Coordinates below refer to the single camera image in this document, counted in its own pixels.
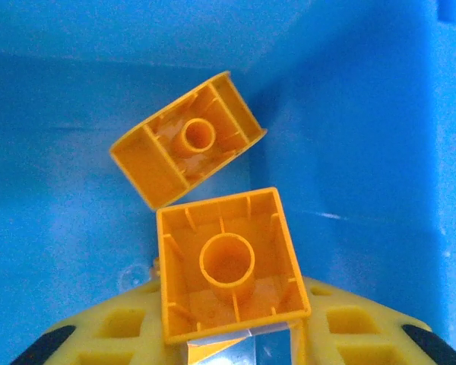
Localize orange curved lego brick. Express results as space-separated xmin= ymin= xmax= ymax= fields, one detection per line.
xmin=109 ymin=70 xmax=269 ymax=211

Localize orange square lego brick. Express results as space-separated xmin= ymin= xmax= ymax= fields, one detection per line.
xmin=155 ymin=186 xmax=312 ymax=345

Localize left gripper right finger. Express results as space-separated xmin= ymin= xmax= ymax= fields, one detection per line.
xmin=299 ymin=276 xmax=456 ymax=365

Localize blue three-compartment plastic bin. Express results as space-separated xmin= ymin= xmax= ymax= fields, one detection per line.
xmin=0 ymin=0 xmax=456 ymax=365

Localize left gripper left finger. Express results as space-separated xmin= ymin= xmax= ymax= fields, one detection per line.
xmin=9 ymin=276 xmax=189 ymax=365

